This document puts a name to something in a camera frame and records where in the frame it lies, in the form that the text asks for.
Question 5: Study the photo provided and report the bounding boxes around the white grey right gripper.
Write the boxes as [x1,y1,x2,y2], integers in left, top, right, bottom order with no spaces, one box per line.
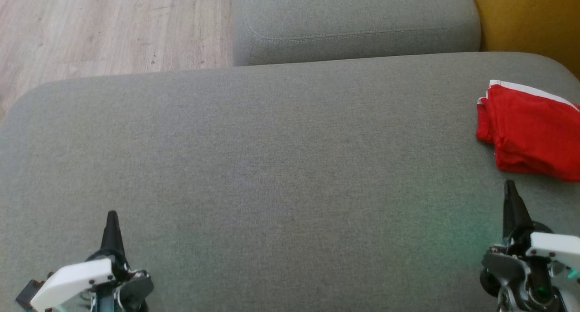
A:
[479,180,580,312]

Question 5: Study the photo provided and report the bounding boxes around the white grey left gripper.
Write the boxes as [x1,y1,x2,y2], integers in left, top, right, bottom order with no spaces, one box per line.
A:
[29,210,155,312]

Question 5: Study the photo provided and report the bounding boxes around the red shorts white stripes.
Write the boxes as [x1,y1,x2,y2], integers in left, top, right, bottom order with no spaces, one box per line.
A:
[476,79,580,170]

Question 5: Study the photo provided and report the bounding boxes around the large grey sofa seat cushion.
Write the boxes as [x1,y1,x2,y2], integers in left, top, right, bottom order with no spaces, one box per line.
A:
[0,52,580,312]

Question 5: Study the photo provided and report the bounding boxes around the mustard yellow panel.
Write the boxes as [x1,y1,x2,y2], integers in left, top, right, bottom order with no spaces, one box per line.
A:
[468,0,580,79]

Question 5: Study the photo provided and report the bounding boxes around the small grey sofa cushion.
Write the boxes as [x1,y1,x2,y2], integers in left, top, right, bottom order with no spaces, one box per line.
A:
[232,0,482,67]

